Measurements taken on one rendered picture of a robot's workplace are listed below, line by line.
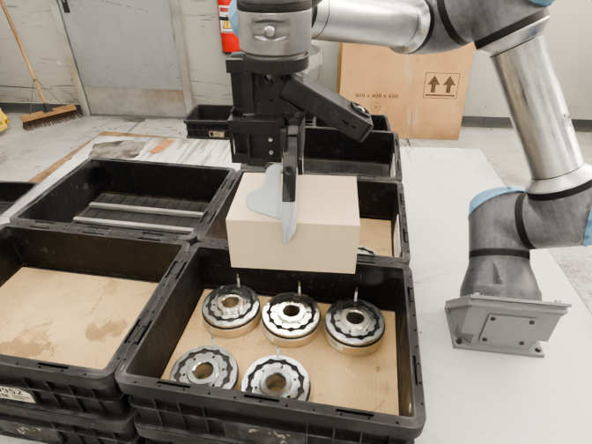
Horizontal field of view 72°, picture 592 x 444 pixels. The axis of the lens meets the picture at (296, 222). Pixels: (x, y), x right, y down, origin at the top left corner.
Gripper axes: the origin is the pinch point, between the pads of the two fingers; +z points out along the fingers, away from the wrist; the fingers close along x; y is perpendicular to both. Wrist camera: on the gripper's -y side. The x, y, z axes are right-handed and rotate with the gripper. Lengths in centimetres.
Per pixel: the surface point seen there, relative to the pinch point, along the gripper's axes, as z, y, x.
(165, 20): 27, 133, -315
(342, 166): 27, -9, -66
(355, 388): 26.8, -9.7, 8.2
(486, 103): 90, -140, -316
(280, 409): 16.9, 0.5, 18.1
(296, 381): 23.6, -0.7, 9.9
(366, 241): 26.9, -13.7, -29.1
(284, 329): 23.8, 2.1, 0.0
